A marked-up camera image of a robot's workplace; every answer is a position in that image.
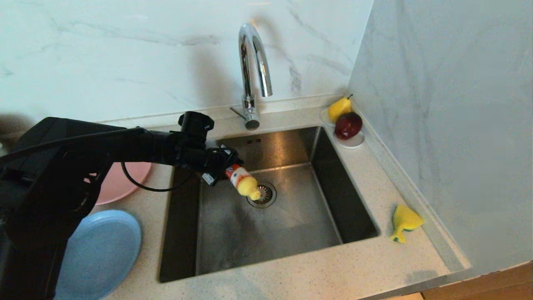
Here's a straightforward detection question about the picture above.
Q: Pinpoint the yellow sponge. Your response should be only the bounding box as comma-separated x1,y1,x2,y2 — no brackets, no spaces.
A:
390,204,424,244

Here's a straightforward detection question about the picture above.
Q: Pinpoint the orange dish soap bottle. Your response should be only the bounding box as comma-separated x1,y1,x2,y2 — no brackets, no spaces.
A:
225,164,262,201

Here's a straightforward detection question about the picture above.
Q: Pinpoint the chrome gooseneck faucet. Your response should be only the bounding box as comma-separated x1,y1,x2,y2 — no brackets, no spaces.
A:
229,23,274,131

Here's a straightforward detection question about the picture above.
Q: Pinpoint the yellow pear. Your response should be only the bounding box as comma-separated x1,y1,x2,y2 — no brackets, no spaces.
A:
327,94,353,123

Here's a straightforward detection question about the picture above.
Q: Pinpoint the pink plate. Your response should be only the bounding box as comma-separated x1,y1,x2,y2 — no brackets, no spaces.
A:
83,162,152,205

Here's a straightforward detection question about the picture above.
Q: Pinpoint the stainless steel sink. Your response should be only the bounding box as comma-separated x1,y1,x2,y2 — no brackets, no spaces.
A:
159,127,380,283

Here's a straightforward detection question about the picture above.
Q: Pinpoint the dark red apple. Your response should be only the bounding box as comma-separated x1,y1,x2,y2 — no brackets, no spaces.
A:
334,112,362,140

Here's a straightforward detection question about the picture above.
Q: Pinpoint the blue plate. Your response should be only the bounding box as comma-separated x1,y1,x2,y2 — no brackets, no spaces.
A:
52,210,142,300

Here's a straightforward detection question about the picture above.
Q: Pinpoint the metal sink drain strainer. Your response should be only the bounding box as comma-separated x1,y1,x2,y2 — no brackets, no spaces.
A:
247,182,277,209

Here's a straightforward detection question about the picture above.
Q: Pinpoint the small white dish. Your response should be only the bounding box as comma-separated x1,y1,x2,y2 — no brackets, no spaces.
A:
320,108,365,150

